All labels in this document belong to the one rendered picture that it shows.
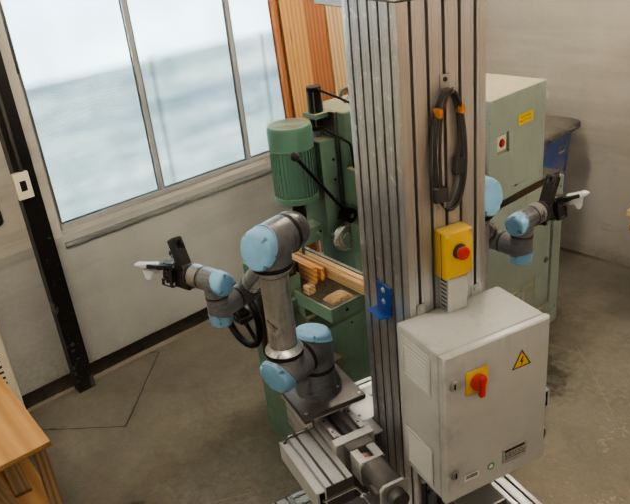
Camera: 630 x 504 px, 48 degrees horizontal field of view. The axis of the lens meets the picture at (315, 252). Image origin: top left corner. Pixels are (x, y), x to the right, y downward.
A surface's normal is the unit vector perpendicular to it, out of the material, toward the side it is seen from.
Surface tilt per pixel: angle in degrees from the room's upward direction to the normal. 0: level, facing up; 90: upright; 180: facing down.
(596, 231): 90
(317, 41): 87
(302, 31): 87
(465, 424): 90
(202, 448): 0
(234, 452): 0
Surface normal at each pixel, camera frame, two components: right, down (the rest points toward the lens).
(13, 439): -0.10, -0.90
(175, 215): 0.66, 0.26
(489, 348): 0.45, 0.35
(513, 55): -0.74, 0.36
